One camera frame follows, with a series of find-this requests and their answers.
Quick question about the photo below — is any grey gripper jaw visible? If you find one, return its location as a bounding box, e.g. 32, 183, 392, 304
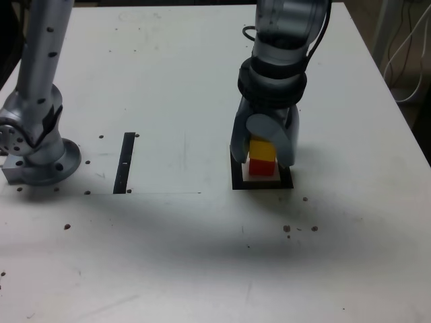
230, 98, 256, 165
245, 105, 301, 168

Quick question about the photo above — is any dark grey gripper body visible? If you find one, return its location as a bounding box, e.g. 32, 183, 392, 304
252, 106, 290, 126

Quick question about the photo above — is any black tape strip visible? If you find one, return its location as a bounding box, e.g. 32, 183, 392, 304
113, 132, 136, 195

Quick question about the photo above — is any red cube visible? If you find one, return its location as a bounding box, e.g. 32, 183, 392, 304
248, 157, 277, 176

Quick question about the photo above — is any black tape square outline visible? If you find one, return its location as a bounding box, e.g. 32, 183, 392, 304
230, 144, 294, 191

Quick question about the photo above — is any white cable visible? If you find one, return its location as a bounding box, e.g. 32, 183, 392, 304
384, 13, 431, 87
398, 32, 425, 102

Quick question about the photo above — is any yellow cube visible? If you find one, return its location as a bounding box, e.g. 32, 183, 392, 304
248, 135, 277, 162

